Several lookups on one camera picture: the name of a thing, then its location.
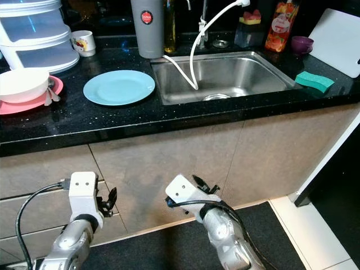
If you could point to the red and yellow sponge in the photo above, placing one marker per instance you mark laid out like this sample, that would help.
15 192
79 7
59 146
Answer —
251 17

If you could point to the clear sponge holder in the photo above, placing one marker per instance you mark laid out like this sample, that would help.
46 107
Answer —
247 36

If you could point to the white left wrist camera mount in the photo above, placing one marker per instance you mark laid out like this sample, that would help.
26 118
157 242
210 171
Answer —
84 188

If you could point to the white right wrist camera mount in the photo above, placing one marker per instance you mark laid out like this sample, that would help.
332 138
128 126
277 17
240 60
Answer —
183 188

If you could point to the black floor mat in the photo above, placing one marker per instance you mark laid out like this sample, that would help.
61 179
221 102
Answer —
146 253

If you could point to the white cutting board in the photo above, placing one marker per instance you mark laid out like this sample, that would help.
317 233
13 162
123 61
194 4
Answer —
337 39

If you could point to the green sponge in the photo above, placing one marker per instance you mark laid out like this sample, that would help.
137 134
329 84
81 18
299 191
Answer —
312 80

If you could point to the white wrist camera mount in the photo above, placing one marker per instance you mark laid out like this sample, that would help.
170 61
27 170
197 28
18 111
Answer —
183 188
84 188

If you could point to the stainless steel sink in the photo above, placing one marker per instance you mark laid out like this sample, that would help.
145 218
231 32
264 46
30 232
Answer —
236 73

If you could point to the metal sink drain strainer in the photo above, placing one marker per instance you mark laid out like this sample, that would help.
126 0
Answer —
216 97

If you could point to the grey water filter canister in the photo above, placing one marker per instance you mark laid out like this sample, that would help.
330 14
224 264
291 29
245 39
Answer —
146 39

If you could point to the white cabinet end panel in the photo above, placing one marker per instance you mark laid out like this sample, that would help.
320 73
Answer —
324 160

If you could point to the yellow oil bottle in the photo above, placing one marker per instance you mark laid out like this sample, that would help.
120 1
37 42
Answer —
169 34

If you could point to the beige cabinet drawer front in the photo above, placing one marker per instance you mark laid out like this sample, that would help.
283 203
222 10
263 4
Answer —
34 174
7 219

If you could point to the silver metal spoon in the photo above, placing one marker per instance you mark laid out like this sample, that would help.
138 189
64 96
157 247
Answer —
55 97
47 101

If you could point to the pink plate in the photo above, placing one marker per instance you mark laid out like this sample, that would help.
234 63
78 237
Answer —
17 109

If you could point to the chrome sink faucet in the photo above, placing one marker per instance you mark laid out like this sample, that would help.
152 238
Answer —
202 25

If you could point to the chrome filter spout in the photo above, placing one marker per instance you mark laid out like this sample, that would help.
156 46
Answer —
188 4

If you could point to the white tiered food container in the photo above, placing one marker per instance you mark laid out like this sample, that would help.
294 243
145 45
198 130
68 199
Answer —
34 34

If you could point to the peach dish soap bottle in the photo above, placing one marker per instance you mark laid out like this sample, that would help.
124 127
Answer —
281 28

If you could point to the white printed mug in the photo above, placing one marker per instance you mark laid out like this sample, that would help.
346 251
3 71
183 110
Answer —
84 44

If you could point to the purple cup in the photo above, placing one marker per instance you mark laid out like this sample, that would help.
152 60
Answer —
301 45

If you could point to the chrome tap hole cover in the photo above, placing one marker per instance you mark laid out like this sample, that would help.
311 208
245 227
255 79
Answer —
220 44

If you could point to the light blue plate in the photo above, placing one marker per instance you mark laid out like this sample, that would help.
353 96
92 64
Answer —
118 87

